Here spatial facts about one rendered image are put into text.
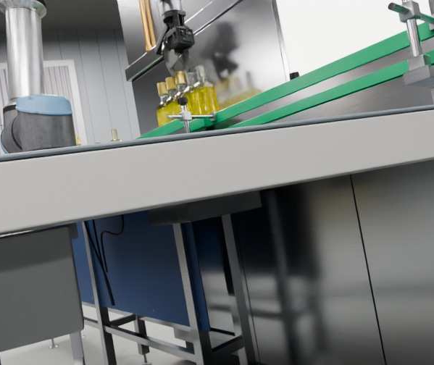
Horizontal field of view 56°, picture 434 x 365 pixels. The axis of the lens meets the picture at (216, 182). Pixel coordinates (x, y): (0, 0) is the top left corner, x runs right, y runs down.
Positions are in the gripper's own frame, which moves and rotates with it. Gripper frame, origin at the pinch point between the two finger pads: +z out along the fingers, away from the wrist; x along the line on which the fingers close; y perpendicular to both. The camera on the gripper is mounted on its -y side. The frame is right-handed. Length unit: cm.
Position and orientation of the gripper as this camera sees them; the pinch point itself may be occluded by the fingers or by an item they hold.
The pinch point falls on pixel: (179, 75)
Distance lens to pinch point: 145.5
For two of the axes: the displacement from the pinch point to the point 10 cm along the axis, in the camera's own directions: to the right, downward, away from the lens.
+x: 7.6, -1.1, 6.4
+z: 1.7, 9.8, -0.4
